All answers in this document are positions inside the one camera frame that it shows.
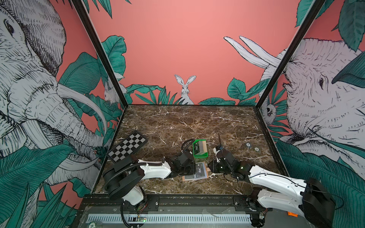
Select tan leather card holder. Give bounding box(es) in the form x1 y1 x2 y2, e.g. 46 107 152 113
182 161 208 181

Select green plastic tray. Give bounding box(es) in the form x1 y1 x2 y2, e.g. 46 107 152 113
193 139 208 159

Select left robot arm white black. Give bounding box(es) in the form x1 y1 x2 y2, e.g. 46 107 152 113
103 150 195 206

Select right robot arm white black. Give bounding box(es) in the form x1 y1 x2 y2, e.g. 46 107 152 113
208 145 336 228

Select stack of credit cards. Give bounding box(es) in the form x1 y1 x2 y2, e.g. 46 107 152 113
196 140 207 155

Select checkerboard calibration plate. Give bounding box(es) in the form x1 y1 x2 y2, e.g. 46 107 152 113
107 130 148 163

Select small green circuit board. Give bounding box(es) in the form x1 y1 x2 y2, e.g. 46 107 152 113
136 217 147 223

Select orange connector block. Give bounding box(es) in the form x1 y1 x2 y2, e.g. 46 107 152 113
288 212 298 217

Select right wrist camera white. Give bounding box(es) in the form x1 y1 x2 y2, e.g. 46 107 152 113
213 145 223 162

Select black mounting rail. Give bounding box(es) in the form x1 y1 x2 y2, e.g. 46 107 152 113
79 194 269 213

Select white slotted cable duct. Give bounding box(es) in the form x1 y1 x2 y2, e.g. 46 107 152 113
85 214 251 224

